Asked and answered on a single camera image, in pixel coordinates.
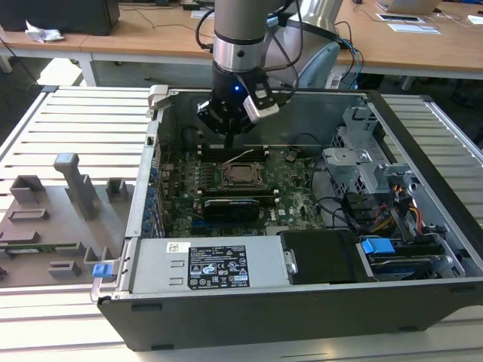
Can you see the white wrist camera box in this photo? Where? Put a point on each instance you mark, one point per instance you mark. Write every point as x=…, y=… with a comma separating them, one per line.
x=260, y=113

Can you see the silver laptop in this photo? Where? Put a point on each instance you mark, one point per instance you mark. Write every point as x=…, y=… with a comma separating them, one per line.
x=411, y=5

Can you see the black open PC case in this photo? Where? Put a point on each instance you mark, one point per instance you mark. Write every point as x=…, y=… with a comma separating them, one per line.
x=264, y=320

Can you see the hard disk in blue carrier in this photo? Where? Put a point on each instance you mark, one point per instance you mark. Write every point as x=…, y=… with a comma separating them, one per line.
x=377, y=249

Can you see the black computer tower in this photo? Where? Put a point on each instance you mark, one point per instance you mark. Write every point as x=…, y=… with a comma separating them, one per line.
x=56, y=15

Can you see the white paper sheet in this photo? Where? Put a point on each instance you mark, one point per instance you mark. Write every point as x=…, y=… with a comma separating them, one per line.
x=415, y=28
x=202, y=15
x=476, y=19

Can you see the black plastic shroud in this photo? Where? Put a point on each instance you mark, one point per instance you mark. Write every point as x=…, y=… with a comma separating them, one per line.
x=320, y=256

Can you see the grey parts rack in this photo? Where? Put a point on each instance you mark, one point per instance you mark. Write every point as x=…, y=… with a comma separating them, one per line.
x=45, y=234

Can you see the round coin battery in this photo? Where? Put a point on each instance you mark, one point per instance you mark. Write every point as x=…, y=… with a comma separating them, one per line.
x=291, y=155

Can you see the silver CPU plate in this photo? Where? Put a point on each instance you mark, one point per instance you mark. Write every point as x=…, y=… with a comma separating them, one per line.
x=243, y=173

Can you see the metal disk bay cage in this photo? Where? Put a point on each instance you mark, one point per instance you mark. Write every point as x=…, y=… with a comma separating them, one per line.
x=347, y=169

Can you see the black tablet white frame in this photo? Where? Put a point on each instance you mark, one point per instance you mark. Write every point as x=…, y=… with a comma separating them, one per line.
x=400, y=17

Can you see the crumpled white paper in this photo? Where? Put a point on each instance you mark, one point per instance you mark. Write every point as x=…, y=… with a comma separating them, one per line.
x=43, y=34

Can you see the blue case latch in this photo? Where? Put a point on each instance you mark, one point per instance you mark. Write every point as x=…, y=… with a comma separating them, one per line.
x=102, y=271

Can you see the black graphics card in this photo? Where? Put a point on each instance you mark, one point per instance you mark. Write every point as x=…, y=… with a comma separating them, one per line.
x=232, y=211

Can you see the blue expansion slot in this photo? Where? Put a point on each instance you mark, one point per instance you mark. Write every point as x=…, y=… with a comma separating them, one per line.
x=198, y=226

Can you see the black RAM slot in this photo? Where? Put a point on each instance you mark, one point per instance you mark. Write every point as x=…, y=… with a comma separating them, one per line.
x=269, y=200
x=209, y=149
x=209, y=157
x=241, y=191

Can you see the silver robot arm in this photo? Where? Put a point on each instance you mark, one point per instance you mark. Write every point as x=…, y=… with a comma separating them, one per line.
x=237, y=22

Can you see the green motherboard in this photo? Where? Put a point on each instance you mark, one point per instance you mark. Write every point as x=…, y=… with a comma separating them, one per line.
x=298, y=211

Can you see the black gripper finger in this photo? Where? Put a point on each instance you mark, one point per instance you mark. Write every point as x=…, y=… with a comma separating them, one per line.
x=245, y=126
x=209, y=115

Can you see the wooden desk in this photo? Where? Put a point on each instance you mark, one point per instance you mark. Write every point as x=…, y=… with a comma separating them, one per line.
x=45, y=45
x=170, y=37

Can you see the grey power supply unit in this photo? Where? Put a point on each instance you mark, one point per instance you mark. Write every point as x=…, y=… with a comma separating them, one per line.
x=154, y=264

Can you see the green RAM stick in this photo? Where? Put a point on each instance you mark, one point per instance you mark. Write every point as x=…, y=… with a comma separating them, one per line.
x=56, y=247

